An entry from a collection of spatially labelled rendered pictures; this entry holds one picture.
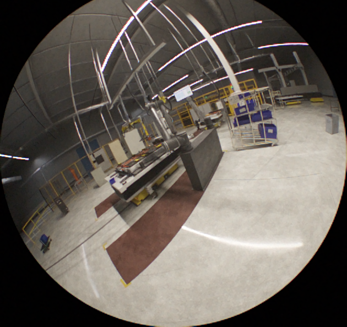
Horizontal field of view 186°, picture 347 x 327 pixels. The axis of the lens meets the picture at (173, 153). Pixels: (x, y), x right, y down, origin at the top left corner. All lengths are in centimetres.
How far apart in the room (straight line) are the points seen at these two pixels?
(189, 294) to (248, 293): 63
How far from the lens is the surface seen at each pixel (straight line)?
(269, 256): 160
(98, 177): 679
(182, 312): 164
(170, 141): 181
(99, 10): 932
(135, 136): 784
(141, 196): 283
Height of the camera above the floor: 151
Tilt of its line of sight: 16 degrees down
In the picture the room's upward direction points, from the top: 23 degrees counter-clockwise
